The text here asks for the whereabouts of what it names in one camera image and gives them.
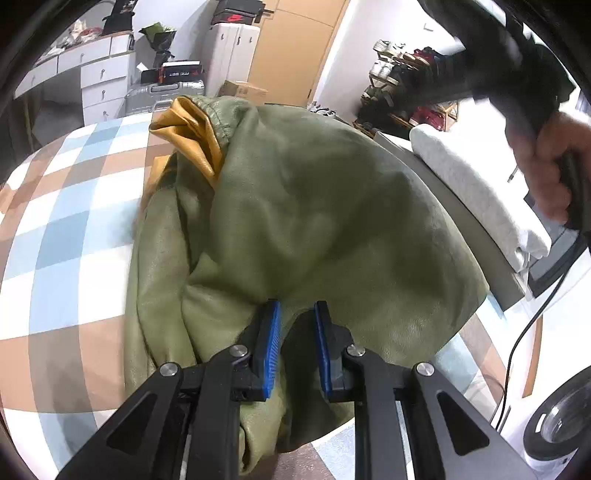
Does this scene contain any plaid bed sheet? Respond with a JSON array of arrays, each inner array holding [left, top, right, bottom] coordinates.
[[0, 113, 509, 480]]

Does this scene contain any black box with red trim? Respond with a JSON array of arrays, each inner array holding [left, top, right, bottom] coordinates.
[[140, 60, 203, 86]]

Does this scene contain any grey bed board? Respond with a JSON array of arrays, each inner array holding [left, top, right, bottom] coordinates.
[[374, 131, 527, 310]]

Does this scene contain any black shoe box red logo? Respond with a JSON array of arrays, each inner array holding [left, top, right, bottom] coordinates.
[[215, 7, 260, 26]]

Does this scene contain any group of assorted shoes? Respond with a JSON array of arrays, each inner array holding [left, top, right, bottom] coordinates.
[[358, 39, 462, 134]]

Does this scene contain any silver suitcase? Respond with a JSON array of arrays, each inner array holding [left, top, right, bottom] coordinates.
[[124, 79, 206, 116]]

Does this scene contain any green wrapped bouquet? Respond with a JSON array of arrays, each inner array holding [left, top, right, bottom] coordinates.
[[139, 22, 177, 68]]

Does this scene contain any white cabinet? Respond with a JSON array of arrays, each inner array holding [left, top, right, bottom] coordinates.
[[205, 21, 259, 97]]

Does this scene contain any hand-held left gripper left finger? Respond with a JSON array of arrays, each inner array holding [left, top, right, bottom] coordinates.
[[55, 299, 283, 480]]

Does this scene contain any white washing machine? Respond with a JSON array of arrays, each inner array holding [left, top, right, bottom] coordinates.
[[496, 263, 591, 472]]

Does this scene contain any person's right hand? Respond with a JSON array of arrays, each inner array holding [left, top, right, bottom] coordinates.
[[505, 111, 591, 227]]

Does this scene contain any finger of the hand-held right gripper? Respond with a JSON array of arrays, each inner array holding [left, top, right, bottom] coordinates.
[[397, 46, 490, 109]]

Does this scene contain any wooden door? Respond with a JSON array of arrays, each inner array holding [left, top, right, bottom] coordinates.
[[247, 0, 349, 107]]

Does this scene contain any white dresser with drawers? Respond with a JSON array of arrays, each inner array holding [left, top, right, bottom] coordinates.
[[14, 32, 137, 125]]

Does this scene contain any black paper bag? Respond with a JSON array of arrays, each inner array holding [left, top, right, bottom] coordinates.
[[102, 0, 137, 35]]

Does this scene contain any white folded cloth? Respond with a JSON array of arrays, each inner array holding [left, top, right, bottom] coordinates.
[[410, 124, 552, 259]]

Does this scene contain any dark grey shoe box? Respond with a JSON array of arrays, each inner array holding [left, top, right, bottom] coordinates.
[[217, 0, 269, 14]]

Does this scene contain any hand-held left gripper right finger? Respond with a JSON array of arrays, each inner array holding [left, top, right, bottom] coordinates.
[[314, 301, 539, 480]]

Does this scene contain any clutter of small packets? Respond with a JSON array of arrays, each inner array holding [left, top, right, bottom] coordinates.
[[60, 23, 105, 49]]

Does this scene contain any cardboard box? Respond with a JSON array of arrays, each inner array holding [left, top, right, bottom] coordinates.
[[217, 79, 269, 106]]

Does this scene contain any green and mustard leather jacket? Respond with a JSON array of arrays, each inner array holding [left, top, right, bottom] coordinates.
[[124, 96, 490, 476]]

